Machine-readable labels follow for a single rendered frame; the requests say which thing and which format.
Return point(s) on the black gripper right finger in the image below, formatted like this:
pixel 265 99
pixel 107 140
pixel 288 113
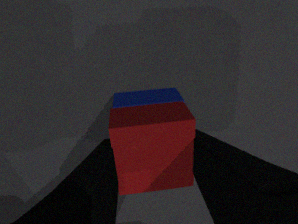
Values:
pixel 240 188

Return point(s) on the red block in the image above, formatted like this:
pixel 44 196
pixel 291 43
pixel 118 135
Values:
pixel 152 146

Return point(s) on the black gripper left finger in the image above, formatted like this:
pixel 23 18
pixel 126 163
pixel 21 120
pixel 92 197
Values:
pixel 88 195

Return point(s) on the blue block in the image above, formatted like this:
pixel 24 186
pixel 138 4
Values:
pixel 168 95

